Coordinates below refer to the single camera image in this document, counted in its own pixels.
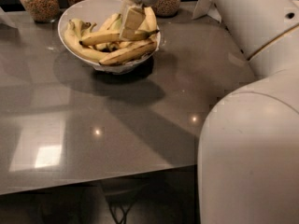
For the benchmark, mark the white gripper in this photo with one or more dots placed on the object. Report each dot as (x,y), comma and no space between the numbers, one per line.
(132,17)

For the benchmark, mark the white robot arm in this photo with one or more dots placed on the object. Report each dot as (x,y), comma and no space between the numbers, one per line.
(248,155)

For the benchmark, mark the white ceramic bowl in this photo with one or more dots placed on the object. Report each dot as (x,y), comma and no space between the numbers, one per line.
(97,11)

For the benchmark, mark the left curved yellow banana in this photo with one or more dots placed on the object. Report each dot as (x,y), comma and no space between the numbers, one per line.
(73,33)

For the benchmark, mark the right glass cereal jar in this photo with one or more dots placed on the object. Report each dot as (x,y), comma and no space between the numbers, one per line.
(166,8)

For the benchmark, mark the white folded card stand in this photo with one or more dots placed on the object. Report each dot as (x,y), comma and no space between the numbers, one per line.
(206,8)

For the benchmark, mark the left glass cereal jar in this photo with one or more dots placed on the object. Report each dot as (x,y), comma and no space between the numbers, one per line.
(42,10)

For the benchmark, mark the white paper left edge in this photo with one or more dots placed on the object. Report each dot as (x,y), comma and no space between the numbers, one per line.
(6,20)

